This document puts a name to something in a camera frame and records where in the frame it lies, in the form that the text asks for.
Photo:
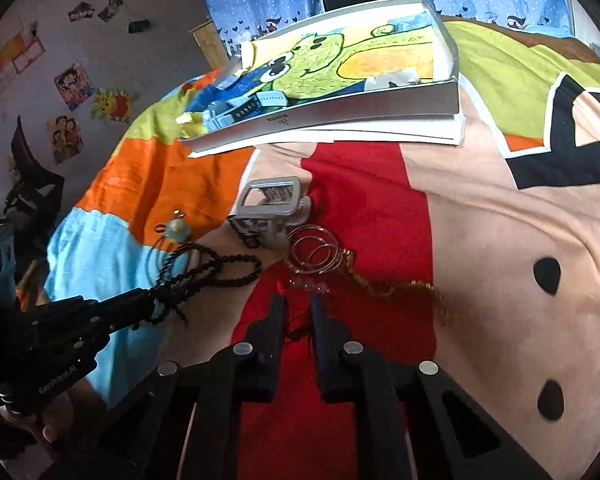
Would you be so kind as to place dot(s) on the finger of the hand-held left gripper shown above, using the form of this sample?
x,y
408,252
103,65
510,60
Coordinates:
x,y
110,327
105,304

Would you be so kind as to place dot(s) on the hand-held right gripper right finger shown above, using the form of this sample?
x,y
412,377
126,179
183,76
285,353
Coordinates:
x,y
318,312

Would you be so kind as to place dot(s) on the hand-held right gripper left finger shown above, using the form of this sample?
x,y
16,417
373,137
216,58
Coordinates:
x,y
280,312

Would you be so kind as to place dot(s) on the small silver bangle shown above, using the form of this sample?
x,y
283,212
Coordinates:
x,y
324,255

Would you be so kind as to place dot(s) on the large silver bangle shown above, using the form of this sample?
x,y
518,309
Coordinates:
x,y
310,247

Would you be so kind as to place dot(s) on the grey rectangular buckle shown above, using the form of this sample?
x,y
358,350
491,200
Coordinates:
x,y
272,200

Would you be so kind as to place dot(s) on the white box with cartoon drawing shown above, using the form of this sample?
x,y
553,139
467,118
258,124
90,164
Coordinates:
x,y
330,60

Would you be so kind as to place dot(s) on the person's left hand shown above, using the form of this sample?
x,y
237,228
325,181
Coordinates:
x,y
57,420

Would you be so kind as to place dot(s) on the black chair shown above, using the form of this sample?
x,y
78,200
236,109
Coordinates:
x,y
32,185

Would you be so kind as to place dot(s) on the colourful printed blanket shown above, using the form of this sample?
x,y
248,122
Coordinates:
x,y
480,210

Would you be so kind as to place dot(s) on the yellow crumpled wrapper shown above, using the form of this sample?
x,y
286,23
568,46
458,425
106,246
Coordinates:
x,y
190,125

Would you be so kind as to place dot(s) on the crumpled white paper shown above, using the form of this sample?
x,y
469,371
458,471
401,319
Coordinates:
x,y
392,81

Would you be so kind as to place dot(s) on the wooden cabinet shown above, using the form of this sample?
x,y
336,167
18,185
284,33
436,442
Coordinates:
x,y
209,42

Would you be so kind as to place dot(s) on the green paper piece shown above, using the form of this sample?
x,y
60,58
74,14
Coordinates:
x,y
139,25

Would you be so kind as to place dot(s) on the small dark photo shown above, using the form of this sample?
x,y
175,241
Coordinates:
x,y
81,11

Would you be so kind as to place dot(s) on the small green-edged photo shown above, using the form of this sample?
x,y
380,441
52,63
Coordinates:
x,y
111,9

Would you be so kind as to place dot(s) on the cartoon family wall poster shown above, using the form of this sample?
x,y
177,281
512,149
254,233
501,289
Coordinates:
x,y
66,139

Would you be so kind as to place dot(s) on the yellow sun wall sticker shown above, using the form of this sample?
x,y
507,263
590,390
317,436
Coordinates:
x,y
114,105

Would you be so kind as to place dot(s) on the cartoon fighter wall poster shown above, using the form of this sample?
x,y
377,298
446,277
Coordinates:
x,y
73,86

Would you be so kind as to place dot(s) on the orange yellow frame sticker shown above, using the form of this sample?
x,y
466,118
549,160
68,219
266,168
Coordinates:
x,y
7,60

